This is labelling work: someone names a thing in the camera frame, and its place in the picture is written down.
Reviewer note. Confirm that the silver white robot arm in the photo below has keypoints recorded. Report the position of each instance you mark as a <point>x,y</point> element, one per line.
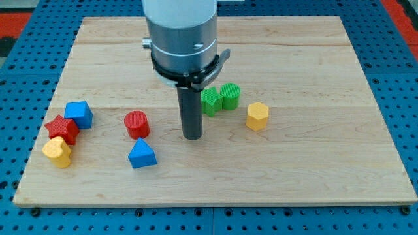
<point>183,38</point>

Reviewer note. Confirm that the yellow hexagon block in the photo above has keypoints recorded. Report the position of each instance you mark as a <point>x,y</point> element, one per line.
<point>257,116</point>

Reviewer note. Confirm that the green star block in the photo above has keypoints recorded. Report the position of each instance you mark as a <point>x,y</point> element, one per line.
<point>212,101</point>

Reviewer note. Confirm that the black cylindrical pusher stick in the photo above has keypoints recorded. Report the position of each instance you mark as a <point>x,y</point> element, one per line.
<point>190,113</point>

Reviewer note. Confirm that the green cylinder block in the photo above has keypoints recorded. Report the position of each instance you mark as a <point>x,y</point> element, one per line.
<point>231,96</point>

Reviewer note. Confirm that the red cylinder block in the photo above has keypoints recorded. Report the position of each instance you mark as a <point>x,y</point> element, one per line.
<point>136,123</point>

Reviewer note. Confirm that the blue triangle block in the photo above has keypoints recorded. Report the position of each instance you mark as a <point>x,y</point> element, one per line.
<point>141,155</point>

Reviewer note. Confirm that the wooden board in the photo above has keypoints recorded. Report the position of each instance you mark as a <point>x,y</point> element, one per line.
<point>325,142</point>

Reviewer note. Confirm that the blue pentagon block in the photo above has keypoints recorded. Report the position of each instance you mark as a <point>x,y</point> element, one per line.
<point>80,113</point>

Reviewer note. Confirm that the red star block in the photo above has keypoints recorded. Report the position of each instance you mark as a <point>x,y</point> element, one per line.
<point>65,128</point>

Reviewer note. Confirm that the yellow heart block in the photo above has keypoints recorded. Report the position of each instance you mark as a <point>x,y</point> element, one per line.
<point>58,152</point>

